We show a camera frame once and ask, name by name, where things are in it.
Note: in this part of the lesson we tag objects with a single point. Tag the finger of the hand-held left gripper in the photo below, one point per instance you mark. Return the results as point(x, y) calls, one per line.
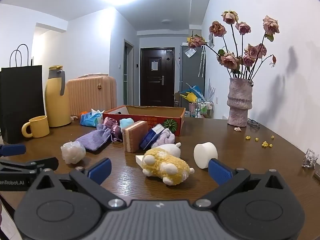
point(12, 149)
point(47, 163)

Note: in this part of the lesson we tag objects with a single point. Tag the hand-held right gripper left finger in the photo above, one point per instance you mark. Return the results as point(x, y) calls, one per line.
point(100, 170)

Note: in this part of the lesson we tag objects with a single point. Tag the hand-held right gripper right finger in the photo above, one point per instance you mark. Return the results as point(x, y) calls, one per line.
point(220, 171)

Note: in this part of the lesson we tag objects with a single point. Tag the clear iridescent plastic bag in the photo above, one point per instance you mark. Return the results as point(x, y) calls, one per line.
point(73, 152)

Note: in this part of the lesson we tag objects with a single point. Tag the lavender knit pouch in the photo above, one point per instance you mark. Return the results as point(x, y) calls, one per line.
point(96, 138)

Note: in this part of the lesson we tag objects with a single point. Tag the lavender fluffy scrunchie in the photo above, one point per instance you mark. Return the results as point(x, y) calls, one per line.
point(166, 136)

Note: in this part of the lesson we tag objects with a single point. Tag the cardboard box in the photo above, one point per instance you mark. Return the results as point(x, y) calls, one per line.
point(160, 116)

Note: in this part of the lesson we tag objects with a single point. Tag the white foam cylinder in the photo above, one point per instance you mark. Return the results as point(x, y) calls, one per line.
point(203, 155)

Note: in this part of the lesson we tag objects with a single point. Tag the yellow mug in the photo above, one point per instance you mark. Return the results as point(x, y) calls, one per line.
point(38, 127)

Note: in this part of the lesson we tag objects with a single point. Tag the white foam pad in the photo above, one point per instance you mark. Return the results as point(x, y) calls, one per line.
point(139, 160)

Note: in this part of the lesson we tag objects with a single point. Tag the pink dried petal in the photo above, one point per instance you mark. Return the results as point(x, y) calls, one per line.
point(237, 129)

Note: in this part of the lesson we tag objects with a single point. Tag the purple satin pouch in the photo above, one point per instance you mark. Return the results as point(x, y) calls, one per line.
point(111, 125)

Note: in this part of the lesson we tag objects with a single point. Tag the brown and white sponge block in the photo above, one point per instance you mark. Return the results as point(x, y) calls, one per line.
point(135, 136)

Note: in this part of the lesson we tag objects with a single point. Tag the black paper bag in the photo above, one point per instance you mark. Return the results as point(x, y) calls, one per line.
point(21, 100)

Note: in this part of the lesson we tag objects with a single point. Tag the blue wet wipes pack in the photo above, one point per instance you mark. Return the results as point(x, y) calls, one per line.
point(91, 120)

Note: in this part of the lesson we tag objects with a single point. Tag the yellow and white plush toy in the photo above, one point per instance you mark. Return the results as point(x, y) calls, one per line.
point(165, 166)

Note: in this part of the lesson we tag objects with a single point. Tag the eyeglasses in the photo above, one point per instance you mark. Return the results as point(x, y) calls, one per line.
point(253, 123)

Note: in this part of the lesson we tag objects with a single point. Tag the orange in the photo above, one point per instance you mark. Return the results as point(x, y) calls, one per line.
point(83, 114)

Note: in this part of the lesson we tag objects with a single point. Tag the blue and white packet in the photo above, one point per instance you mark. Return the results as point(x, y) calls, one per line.
point(151, 137)

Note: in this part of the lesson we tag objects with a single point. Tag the yellow thermos jug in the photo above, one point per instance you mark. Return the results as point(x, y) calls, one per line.
point(57, 100)

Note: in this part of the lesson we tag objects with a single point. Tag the pink bucket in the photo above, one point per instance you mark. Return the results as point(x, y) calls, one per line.
point(191, 107)

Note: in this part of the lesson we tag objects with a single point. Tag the pink ceramic vase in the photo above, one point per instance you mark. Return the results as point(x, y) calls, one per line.
point(239, 102)

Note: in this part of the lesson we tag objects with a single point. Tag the pink ribbed suitcase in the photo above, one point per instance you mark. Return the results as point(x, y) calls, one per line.
point(92, 95)

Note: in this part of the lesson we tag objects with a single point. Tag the blue and yellow bags pile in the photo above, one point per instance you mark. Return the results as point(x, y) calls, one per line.
point(192, 92)

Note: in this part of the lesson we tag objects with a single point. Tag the open carton on floor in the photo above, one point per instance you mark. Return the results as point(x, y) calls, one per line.
point(178, 98)

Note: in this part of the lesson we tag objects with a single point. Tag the clear plastic clip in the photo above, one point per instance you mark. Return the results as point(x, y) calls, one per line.
point(310, 158)

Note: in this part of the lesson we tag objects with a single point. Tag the grey interior door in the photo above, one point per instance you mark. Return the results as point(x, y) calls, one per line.
point(128, 72)

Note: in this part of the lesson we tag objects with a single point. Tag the grey refrigerator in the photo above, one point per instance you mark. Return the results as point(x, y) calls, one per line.
point(192, 72)

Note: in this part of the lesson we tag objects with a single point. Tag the dark brown entrance door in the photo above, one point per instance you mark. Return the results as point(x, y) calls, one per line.
point(156, 80)

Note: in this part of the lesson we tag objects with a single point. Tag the hanging folded umbrellas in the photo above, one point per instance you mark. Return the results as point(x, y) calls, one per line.
point(202, 62)

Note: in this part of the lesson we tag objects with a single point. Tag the dried pink roses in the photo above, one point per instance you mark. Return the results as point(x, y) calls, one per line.
point(235, 60)

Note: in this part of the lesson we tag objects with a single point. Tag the small round ceiling lamp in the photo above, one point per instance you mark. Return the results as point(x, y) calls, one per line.
point(166, 21)

